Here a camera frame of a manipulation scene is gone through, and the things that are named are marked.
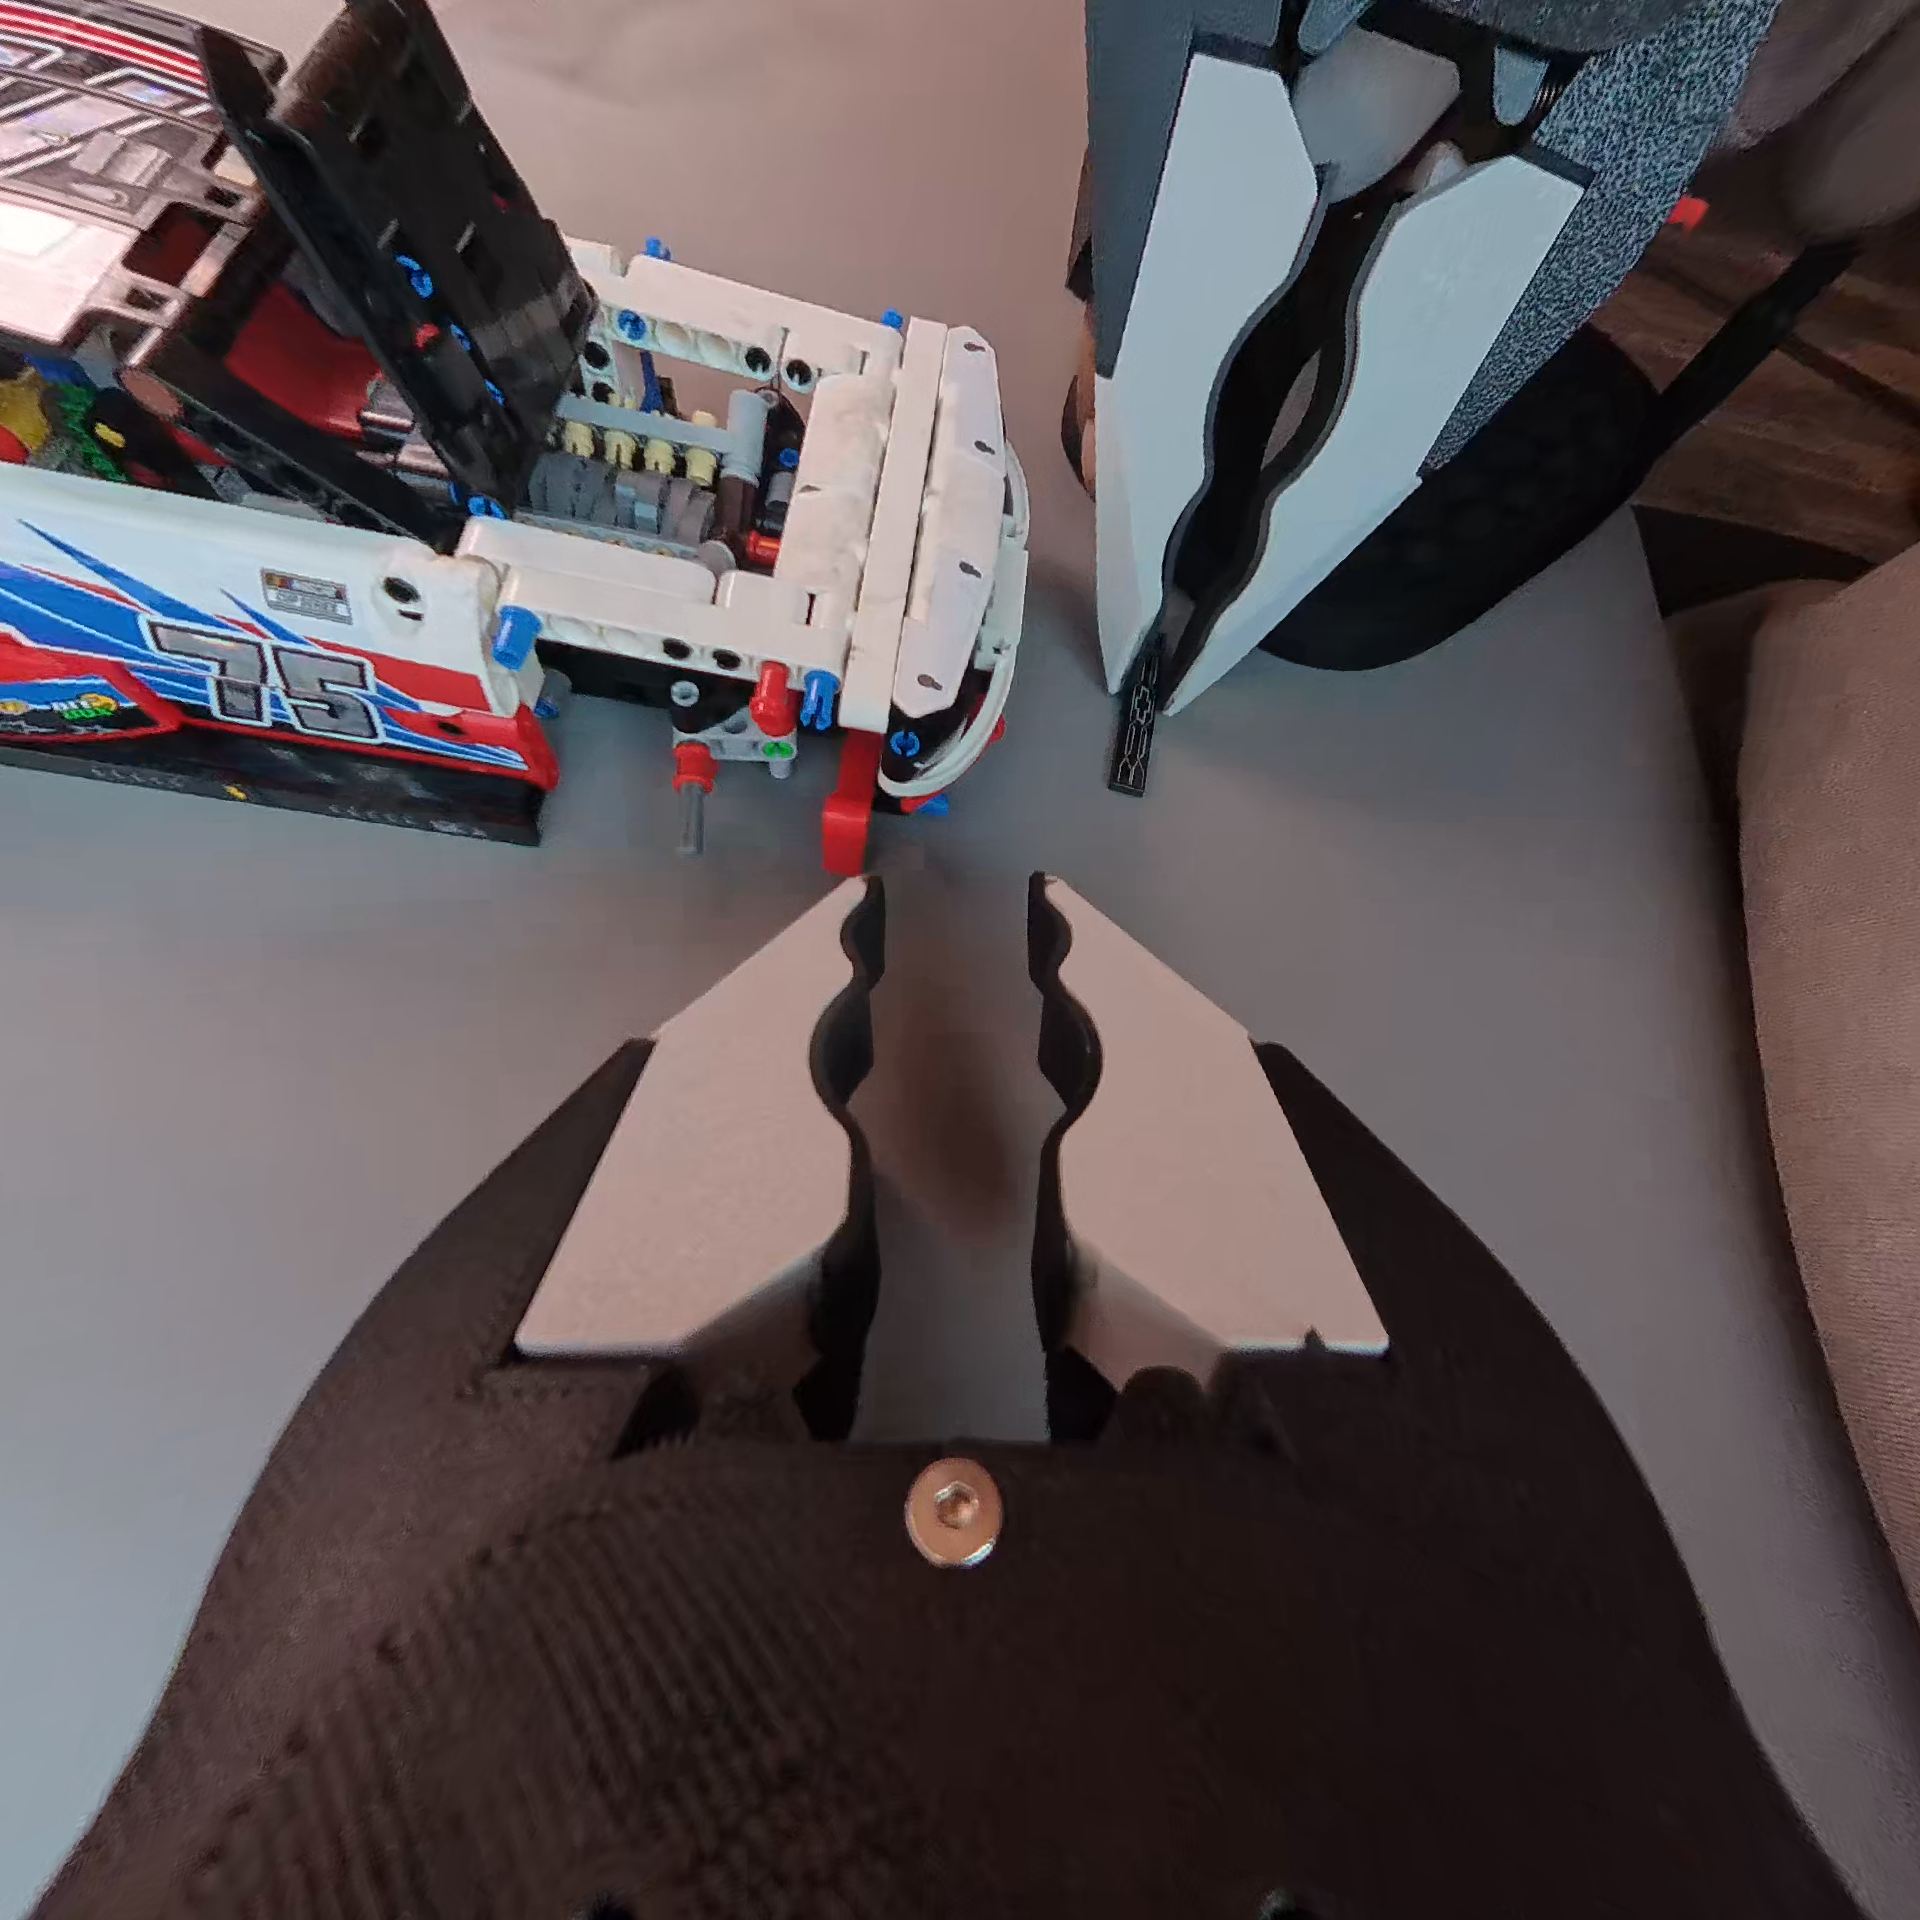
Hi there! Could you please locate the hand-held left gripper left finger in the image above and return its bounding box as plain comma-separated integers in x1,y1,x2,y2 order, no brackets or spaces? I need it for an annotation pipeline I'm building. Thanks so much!
510,876,890,1445

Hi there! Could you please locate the person's beige sweater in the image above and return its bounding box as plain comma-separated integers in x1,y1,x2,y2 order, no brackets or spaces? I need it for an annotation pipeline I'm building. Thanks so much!
1661,536,1920,1623

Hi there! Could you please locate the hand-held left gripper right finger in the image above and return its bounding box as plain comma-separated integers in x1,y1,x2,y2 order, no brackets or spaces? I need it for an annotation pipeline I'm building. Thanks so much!
1025,873,1392,1444

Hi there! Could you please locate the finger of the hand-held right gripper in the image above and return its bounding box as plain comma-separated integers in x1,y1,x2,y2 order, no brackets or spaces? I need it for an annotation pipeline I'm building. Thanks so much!
1158,146,1593,717
1089,55,1372,694

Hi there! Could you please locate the white red blue brick race car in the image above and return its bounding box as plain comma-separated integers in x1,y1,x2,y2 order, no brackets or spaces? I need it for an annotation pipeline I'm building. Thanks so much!
0,0,1038,878

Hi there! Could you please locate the small black brick piece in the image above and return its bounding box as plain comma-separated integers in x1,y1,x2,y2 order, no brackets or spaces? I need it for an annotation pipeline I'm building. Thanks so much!
1106,634,1170,798

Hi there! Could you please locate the person's right forearm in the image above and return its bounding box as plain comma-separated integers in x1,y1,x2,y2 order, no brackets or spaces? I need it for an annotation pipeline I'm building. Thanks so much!
1725,0,1920,242

